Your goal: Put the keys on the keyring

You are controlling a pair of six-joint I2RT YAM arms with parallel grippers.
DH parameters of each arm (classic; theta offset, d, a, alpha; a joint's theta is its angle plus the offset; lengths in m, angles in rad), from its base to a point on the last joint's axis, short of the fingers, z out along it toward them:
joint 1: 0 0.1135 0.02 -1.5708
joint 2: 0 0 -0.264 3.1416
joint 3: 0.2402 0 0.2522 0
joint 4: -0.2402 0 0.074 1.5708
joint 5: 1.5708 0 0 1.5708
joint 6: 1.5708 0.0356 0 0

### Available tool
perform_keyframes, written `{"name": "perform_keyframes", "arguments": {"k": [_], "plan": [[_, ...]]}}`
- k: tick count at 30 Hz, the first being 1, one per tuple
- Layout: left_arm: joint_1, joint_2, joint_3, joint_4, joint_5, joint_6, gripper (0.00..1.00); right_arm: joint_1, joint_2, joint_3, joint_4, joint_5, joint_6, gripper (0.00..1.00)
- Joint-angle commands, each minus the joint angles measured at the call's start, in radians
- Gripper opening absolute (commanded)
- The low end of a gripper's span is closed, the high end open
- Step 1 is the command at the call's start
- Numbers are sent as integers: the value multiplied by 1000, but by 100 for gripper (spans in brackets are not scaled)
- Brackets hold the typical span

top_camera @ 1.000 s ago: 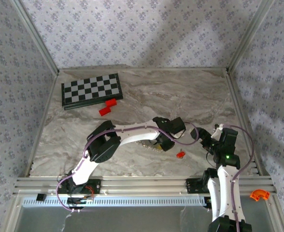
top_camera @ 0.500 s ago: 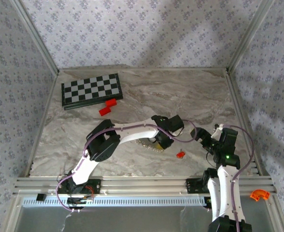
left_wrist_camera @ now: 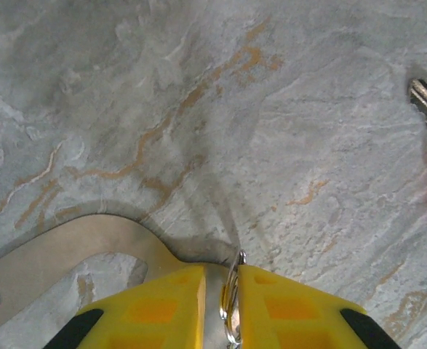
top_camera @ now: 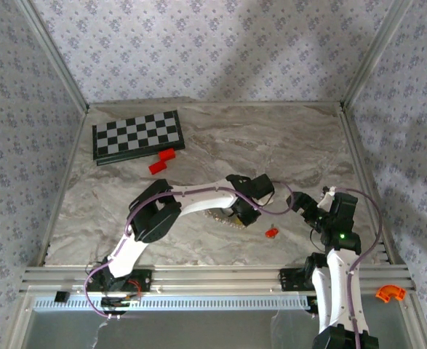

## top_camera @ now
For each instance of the silver keyring with keys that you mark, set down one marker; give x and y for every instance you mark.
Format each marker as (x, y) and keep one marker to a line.
(218, 218)

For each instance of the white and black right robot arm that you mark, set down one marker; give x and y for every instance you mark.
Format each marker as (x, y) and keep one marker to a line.
(333, 291)

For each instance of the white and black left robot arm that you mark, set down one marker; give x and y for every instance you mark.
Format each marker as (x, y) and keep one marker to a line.
(206, 203)

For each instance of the small red-capped key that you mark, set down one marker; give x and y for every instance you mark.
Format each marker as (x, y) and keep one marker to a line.
(271, 232)

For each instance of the red toy block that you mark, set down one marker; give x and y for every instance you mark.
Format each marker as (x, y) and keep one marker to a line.
(157, 167)
(167, 154)

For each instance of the grey metal sheet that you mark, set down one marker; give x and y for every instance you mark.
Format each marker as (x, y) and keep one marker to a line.
(198, 331)

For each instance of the black and grey chessboard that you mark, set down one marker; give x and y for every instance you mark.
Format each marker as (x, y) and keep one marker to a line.
(136, 134)

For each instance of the small left circuit board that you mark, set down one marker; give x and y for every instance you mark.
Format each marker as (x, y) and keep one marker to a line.
(116, 302)

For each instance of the small black box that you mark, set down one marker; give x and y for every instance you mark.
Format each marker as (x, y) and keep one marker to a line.
(61, 296)

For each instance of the aluminium side rail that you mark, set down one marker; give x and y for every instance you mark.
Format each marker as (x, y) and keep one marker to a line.
(365, 181)
(65, 181)

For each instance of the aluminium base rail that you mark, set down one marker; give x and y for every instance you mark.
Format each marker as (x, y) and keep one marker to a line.
(216, 280)

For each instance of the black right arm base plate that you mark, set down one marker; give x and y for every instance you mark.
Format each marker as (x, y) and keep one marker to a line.
(289, 280)

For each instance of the orange plastic bracket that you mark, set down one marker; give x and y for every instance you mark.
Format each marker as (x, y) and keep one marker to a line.
(382, 293)

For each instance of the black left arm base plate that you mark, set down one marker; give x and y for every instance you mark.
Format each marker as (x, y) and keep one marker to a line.
(144, 281)

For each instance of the aluminium frame post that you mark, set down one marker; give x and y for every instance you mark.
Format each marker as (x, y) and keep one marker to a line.
(375, 54)
(55, 54)

